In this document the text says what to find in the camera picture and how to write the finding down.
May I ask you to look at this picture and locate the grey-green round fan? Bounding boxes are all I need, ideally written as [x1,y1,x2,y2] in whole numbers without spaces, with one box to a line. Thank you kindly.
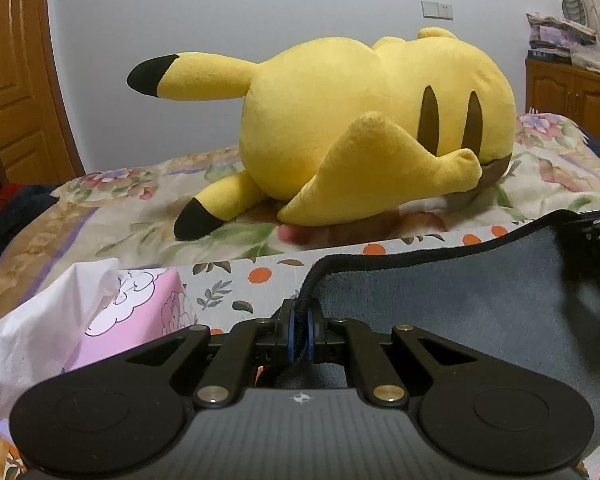
[561,0,592,28]

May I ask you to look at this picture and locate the pink tissue box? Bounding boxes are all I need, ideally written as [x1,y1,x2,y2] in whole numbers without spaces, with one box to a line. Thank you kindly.
[62,268,197,372]

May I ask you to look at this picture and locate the grey towel with black edge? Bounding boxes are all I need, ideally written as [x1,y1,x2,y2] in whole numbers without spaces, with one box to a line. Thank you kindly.
[272,209,600,463]

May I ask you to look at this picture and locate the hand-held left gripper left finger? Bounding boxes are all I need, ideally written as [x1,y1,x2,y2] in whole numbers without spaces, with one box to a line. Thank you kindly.
[62,298,299,409]

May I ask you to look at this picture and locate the dark blue cloth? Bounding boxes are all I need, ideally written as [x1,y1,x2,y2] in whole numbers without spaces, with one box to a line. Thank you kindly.
[0,184,61,281]

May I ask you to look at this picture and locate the white orange-print bed sheet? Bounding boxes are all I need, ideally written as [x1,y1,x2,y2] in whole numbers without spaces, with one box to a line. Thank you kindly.
[0,224,600,480]

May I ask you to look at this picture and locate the wooden wardrobe door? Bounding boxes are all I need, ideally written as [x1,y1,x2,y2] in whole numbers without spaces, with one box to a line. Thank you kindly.
[0,0,86,211]

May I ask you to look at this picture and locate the wooden cabinet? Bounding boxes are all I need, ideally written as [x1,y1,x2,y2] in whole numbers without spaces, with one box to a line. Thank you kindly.
[524,57,600,136]

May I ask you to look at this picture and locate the yellow plush toy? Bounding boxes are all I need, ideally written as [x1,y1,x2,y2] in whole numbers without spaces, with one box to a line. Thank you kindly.
[126,27,517,242]

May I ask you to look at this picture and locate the floral bed blanket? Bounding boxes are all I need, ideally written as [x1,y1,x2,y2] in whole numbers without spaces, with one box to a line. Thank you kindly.
[0,110,600,331]

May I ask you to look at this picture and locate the white wall switch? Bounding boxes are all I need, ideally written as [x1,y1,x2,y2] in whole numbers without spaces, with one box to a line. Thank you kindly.
[421,0,454,22]

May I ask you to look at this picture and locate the white tissue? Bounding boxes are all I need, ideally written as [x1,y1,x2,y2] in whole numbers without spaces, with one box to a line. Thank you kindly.
[0,258,122,418]

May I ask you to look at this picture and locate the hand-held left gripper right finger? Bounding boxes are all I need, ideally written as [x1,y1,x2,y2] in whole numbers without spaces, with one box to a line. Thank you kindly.
[305,300,487,407]

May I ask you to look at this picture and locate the stack of books and papers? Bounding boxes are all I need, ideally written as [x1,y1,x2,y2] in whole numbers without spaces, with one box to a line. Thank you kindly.
[525,10,598,65]

